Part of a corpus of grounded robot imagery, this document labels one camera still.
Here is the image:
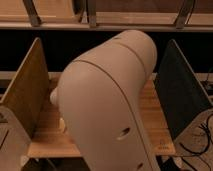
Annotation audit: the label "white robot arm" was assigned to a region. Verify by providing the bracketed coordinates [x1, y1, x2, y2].
[50, 30, 160, 171]

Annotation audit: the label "wooden upper shelf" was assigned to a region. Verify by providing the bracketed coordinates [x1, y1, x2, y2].
[0, 0, 213, 32]

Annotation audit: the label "right dark divider panel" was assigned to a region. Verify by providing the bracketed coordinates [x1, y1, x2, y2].
[155, 39, 213, 140]

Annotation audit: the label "left wooden divider panel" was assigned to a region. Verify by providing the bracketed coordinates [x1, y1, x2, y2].
[0, 38, 49, 140]

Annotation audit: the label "middle metal shelf bracket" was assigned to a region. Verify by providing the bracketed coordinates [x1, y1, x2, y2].
[86, 0, 97, 28]

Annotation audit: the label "metal shelf bracket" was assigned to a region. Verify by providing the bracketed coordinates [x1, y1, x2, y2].
[174, 0, 195, 29]
[22, 0, 41, 27]
[86, 0, 97, 28]

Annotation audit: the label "left metal shelf bracket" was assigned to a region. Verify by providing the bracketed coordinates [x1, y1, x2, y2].
[22, 0, 41, 27]

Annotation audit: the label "right metal shelf bracket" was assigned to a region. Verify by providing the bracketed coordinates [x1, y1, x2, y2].
[174, 0, 195, 29]

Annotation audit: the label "black cables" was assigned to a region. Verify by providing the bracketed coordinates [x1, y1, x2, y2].
[179, 66, 213, 171]

